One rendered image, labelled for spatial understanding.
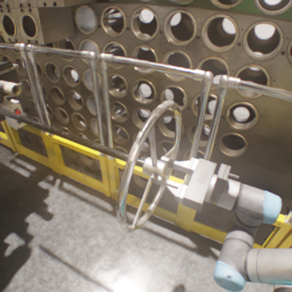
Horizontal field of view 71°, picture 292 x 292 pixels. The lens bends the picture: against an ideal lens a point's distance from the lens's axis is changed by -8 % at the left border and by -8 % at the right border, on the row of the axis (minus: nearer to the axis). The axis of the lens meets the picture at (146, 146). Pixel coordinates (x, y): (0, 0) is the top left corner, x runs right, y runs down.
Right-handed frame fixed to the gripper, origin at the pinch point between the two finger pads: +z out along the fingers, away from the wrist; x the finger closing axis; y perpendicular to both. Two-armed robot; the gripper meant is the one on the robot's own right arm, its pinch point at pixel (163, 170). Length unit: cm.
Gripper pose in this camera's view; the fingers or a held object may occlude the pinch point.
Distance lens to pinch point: 62.5
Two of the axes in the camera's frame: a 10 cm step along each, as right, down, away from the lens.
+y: 0.9, 6.3, 7.7
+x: 4.4, -7.2, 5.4
